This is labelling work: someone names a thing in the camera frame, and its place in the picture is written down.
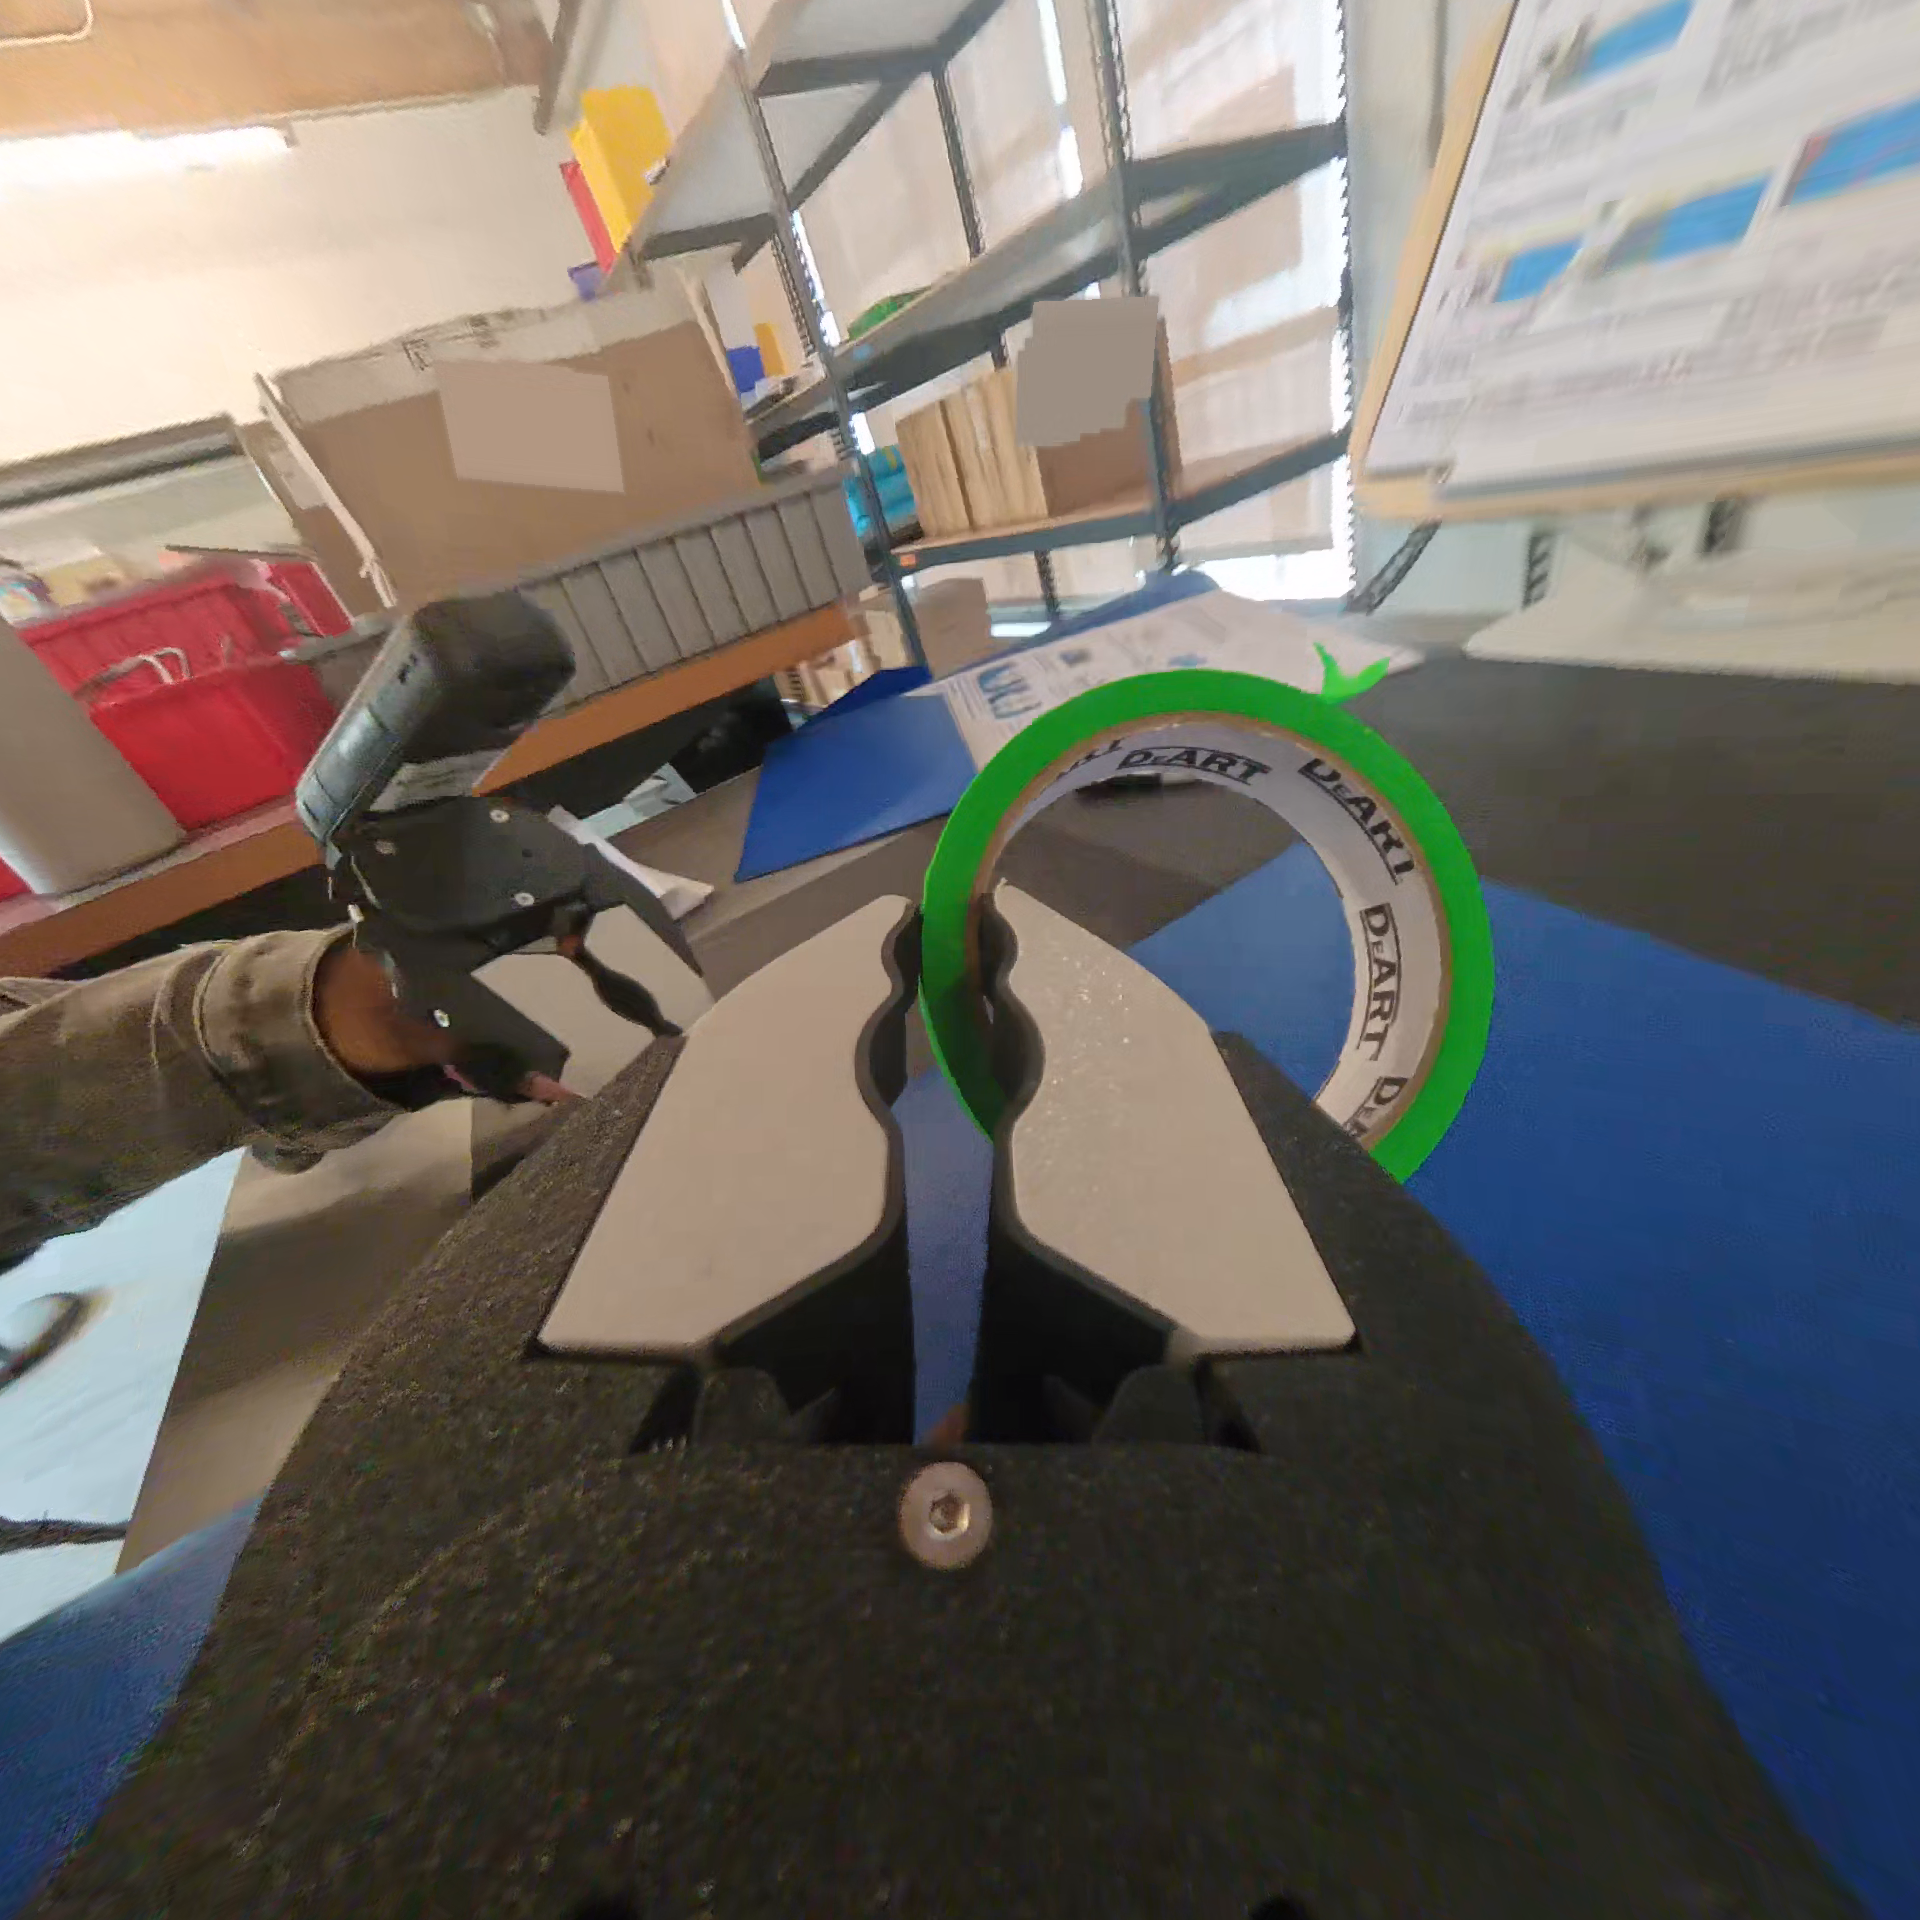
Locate blue sheet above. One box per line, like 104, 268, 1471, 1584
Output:
735, 665, 993, 885
0, 839, 1920, 1920

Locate person's left forearm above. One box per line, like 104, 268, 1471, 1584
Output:
0, 929, 398, 1262

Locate white paper scrap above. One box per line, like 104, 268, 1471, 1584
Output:
545, 809, 718, 919

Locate yellow plastic bin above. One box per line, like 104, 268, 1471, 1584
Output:
569, 80, 676, 257

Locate red plastic crate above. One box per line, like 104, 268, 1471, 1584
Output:
14, 560, 357, 835

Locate wooden workbench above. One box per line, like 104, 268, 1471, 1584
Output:
0, 602, 867, 979

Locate white paper sheet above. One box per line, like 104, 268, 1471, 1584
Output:
0, 1153, 244, 1642

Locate grey ribbed bin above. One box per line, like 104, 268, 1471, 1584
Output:
507, 469, 876, 710

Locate person's left hand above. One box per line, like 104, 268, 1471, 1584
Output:
316, 933, 578, 1115

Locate green lanyard strap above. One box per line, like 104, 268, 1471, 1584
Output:
921, 647, 1495, 1187

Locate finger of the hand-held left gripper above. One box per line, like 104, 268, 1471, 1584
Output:
476, 944, 689, 1094
577, 844, 708, 979

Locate printed poster board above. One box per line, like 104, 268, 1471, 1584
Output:
1347, 0, 1920, 523

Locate metal shelving rack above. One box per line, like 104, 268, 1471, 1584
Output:
627, 0, 1356, 635

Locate red plastic bin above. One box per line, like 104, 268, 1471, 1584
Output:
559, 154, 624, 277

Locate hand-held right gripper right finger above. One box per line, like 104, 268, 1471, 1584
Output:
976, 885, 1359, 1400

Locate upright cardboard cartons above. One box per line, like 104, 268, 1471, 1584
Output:
894, 368, 1051, 539

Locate white printed paper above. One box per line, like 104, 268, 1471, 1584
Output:
910, 573, 1428, 770

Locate large cardboard box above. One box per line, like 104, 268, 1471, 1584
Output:
251, 281, 772, 609

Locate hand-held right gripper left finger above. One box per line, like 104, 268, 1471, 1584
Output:
536, 898, 921, 1400

